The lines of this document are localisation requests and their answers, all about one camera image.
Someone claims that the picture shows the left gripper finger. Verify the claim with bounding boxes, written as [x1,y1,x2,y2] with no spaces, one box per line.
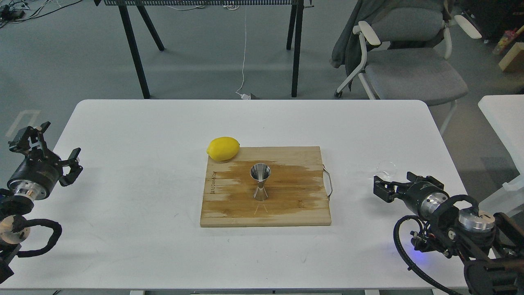
[8,121,51,162]
[54,148,84,187]

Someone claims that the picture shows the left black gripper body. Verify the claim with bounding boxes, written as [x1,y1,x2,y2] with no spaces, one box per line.
[7,159,63,201]

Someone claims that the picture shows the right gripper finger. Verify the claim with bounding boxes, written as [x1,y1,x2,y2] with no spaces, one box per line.
[373,175,406,203]
[407,172,444,191]

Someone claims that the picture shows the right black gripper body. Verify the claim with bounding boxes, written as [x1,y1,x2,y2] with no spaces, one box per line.
[399,181,449,220]

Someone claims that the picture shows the steel jigger measuring cup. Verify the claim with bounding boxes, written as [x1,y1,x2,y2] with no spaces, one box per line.
[250,163,271,201]

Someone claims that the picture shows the clear glass cup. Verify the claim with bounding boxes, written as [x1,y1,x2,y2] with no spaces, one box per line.
[373,160,398,182]

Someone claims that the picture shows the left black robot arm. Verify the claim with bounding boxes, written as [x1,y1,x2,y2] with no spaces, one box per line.
[0,122,84,282]

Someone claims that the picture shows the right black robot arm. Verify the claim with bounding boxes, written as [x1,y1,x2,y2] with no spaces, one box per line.
[373,172,523,295]

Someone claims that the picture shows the wooden cutting board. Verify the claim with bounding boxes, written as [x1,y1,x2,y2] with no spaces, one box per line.
[200,146,332,227]

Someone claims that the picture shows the grey office chair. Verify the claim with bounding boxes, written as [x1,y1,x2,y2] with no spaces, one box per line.
[334,7,481,134]

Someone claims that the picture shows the yellow lemon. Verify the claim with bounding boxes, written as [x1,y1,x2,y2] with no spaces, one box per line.
[206,136,240,162]

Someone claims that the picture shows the cardboard box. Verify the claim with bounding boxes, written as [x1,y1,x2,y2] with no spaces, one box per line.
[498,42,524,73]

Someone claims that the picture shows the black floor cables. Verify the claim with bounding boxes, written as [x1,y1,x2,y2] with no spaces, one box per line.
[0,0,84,29]

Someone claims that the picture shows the white hanging cable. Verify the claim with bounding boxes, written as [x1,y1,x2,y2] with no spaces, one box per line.
[235,6,252,100]

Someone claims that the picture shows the black metal table frame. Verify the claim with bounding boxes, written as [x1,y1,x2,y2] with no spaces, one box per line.
[94,0,311,99]

